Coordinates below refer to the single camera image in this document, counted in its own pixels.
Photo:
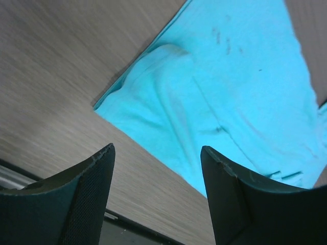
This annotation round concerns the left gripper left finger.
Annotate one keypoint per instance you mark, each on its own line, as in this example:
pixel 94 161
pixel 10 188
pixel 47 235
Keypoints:
pixel 66 208

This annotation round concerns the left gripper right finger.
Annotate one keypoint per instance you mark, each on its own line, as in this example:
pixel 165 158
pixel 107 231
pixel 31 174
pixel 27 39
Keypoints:
pixel 249 208

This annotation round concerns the turquoise t shirt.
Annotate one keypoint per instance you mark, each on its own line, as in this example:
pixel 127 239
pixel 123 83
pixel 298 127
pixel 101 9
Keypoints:
pixel 230 75

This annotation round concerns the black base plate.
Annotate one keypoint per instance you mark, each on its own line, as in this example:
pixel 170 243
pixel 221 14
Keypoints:
pixel 119 230

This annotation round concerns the aluminium rail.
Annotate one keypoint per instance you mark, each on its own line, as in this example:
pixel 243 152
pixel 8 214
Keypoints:
pixel 10 179

